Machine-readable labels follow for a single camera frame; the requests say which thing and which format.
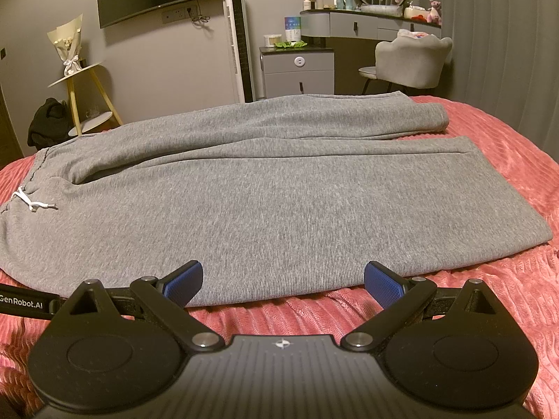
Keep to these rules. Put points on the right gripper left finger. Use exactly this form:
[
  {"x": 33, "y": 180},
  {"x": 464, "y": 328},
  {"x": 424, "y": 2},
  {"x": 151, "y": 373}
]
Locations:
[{"x": 164, "y": 300}]

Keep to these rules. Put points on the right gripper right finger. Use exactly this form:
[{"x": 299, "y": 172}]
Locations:
[{"x": 403, "y": 302}]

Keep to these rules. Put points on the grey sweatpants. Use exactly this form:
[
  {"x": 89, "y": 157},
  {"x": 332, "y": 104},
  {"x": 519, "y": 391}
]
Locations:
[{"x": 280, "y": 197}]

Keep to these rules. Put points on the pink ribbed bed blanket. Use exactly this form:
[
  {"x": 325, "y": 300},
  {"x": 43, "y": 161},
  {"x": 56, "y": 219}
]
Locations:
[{"x": 100, "y": 357}]

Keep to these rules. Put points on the black bag on floor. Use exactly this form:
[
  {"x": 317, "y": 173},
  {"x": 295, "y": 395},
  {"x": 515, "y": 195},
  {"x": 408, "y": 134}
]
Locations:
[{"x": 50, "y": 125}]

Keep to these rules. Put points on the yellow legged side table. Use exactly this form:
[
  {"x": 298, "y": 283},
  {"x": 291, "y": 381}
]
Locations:
[{"x": 89, "y": 104}]

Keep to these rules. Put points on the grey upholstered chair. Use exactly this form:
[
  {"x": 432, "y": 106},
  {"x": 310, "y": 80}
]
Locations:
[{"x": 410, "y": 62}]

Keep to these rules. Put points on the grey bedside cabinet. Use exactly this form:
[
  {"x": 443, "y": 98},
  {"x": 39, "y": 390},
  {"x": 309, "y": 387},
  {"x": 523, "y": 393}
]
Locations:
[{"x": 306, "y": 70}]

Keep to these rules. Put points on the green item on cabinet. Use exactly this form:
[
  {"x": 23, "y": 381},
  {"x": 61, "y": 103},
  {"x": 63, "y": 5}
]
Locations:
[{"x": 290, "y": 45}]

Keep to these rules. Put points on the cream wrapped flower bouquet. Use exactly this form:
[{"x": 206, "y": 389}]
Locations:
[{"x": 66, "y": 39}]

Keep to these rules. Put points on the grey vanity desk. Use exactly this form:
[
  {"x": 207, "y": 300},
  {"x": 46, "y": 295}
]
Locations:
[{"x": 325, "y": 23}]

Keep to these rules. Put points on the white round container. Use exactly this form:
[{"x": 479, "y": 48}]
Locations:
[{"x": 270, "y": 40}]

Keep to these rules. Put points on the pink plush toy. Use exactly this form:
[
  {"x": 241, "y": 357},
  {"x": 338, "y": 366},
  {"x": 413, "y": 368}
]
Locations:
[{"x": 435, "y": 13}]

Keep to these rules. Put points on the blue white box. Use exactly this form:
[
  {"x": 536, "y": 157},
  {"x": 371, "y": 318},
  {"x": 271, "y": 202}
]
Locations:
[{"x": 292, "y": 28}]

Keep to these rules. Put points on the white folded panel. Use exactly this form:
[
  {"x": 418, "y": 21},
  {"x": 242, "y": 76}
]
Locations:
[{"x": 239, "y": 43}]

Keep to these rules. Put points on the wall power outlet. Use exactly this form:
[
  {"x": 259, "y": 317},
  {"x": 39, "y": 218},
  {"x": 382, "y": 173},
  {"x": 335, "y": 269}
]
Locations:
[{"x": 177, "y": 14}]

